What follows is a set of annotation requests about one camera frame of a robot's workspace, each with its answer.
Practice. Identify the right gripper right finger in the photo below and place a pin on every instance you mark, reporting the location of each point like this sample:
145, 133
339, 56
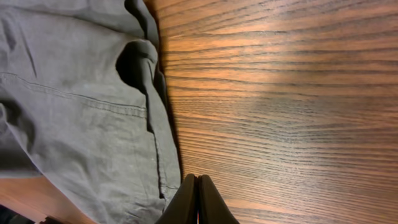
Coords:
212, 208

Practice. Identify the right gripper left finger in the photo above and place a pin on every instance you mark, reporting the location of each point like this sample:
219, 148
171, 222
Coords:
183, 207

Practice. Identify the grey cotton shorts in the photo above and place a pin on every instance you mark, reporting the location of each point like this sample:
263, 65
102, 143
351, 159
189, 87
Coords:
83, 104

